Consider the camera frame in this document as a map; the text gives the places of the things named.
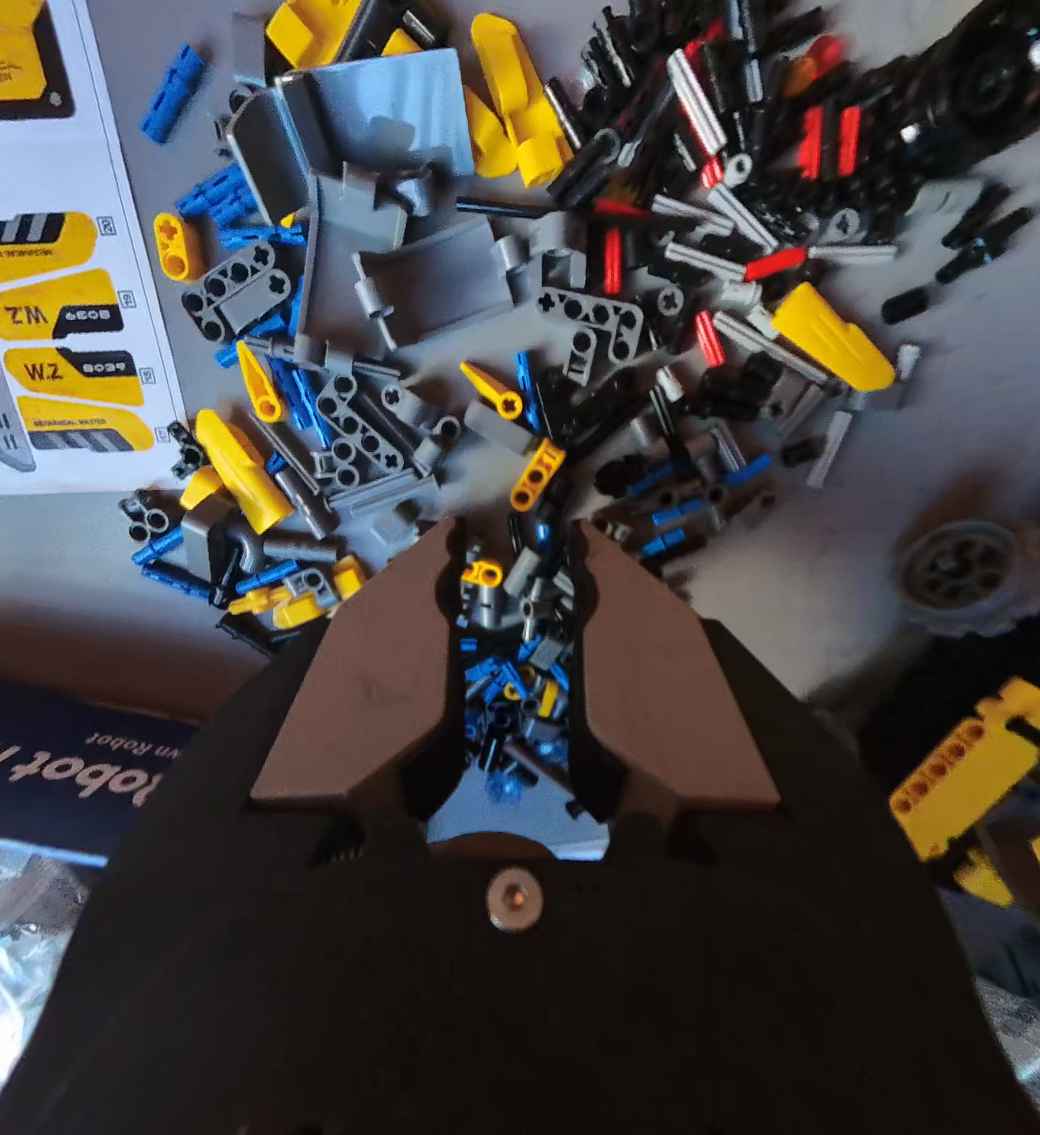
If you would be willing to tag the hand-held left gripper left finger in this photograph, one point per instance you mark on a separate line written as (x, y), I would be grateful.
(369, 700)

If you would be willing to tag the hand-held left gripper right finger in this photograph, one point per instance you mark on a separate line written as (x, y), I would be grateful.
(670, 709)

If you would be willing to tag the pile of building block parts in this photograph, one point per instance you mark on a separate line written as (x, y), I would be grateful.
(378, 434)

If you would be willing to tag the black yellow toy block vehicle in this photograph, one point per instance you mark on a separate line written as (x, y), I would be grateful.
(972, 754)

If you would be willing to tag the grey desk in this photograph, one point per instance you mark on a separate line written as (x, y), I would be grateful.
(928, 426)

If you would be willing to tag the blue cardboard kit box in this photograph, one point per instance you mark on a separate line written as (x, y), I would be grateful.
(41, 771)

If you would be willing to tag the crumpled clear plastic bags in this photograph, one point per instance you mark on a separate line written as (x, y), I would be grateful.
(5, 958)

